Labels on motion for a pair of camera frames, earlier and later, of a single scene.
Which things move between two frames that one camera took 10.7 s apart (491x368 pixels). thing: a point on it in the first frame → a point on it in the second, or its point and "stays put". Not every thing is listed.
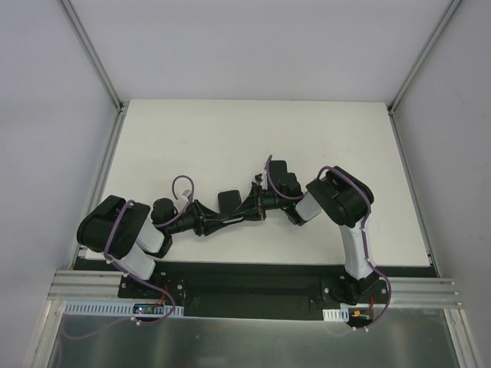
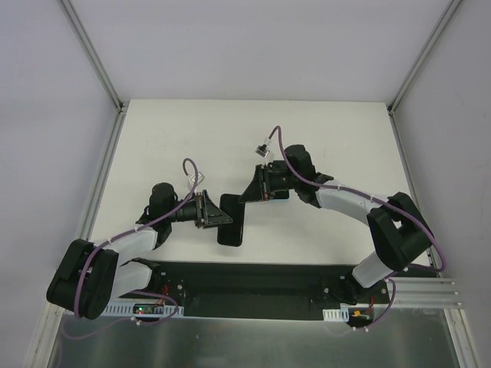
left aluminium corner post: x=121 y=106 stays put
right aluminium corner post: x=436 y=33 stays put
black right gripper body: x=258 y=203 → x=261 y=183
